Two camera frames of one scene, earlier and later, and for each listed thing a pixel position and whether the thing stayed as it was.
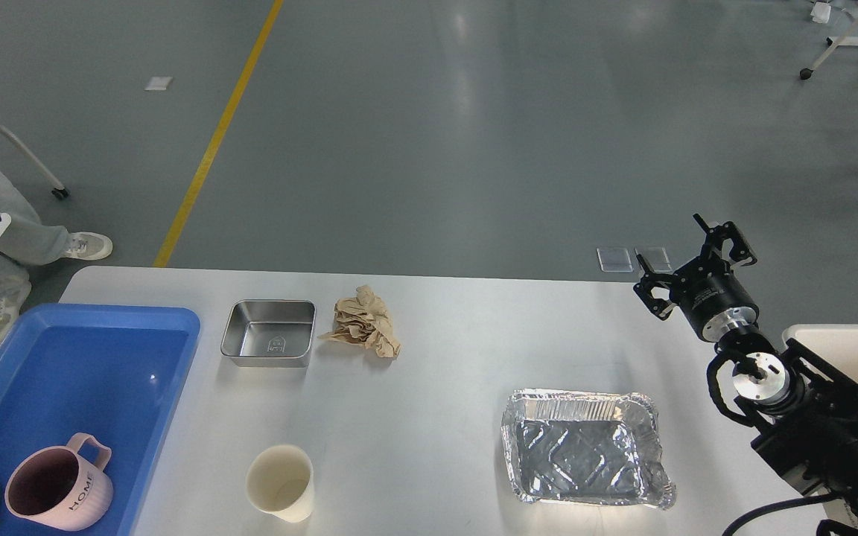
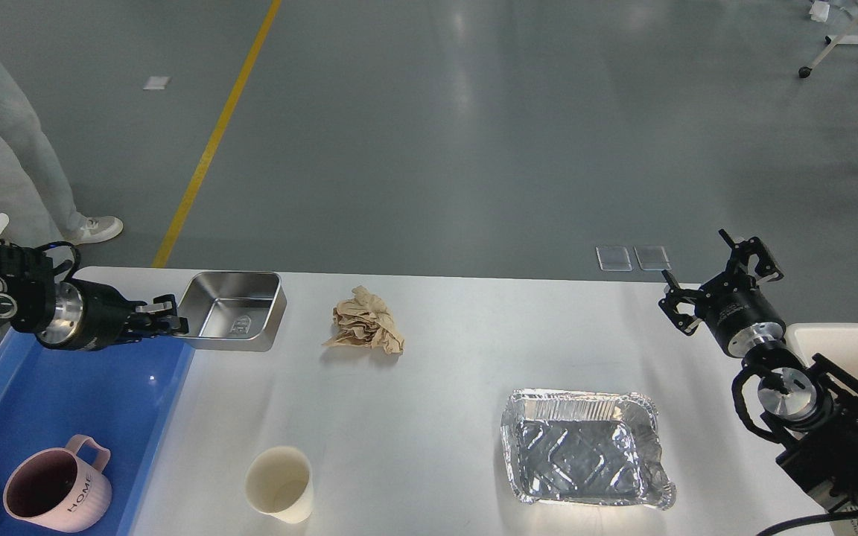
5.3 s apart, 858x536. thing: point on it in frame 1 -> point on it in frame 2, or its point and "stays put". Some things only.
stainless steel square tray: (269, 333) -> (237, 311)
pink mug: (62, 487) stays put
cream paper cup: (279, 480) stays put
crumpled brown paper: (363, 320) stays put
